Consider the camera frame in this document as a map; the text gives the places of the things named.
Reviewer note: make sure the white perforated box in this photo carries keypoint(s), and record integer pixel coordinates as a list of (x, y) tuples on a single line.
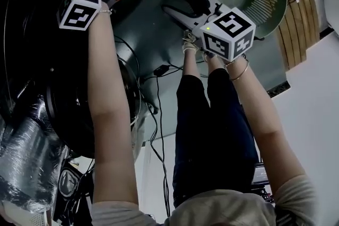
[(23, 215)]

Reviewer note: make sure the gold bangle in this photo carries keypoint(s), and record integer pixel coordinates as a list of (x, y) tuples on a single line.
[(242, 75)]

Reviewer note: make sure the black power adapter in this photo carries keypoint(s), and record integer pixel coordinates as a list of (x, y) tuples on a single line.
[(161, 70)]

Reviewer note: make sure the person's right forearm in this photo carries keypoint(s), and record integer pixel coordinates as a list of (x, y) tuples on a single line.
[(265, 119)]

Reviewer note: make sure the plastic-wrapped black appliance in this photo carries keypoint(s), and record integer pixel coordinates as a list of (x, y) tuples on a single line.
[(26, 156)]

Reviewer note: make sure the person's black trousers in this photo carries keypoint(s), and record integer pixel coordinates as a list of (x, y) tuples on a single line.
[(212, 135)]

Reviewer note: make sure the person's beige shoe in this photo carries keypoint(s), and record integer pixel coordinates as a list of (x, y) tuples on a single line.
[(189, 42), (207, 55)]

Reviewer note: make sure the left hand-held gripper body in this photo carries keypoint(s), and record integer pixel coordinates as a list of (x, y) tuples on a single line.
[(79, 8)]

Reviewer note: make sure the person's left forearm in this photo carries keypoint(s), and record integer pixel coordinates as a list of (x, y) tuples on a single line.
[(111, 103)]

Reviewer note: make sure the person's right beige shoe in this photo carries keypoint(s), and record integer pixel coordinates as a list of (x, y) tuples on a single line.
[(207, 55)]

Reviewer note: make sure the person's grey shirt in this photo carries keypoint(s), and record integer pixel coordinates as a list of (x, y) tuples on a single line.
[(212, 209)]

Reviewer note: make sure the white toilet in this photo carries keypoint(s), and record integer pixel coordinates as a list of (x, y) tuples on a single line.
[(332, 8)]

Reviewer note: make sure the wooden slat board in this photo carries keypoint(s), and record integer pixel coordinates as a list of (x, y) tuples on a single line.
[(299, 34)]

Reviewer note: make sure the black electronics box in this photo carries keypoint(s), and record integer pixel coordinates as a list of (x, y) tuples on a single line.
[(260, 174)]

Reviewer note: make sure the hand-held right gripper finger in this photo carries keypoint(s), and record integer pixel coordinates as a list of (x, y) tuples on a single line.
[(212, 1), (185, 21)]

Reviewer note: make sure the black washing machine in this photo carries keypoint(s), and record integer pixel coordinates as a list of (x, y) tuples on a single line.
[(31, 55)]

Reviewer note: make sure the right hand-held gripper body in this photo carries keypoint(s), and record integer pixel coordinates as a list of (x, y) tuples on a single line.
[(227, 34)]

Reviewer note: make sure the person's left beige shoe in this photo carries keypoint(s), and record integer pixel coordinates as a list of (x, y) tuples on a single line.
[(189, 42)]

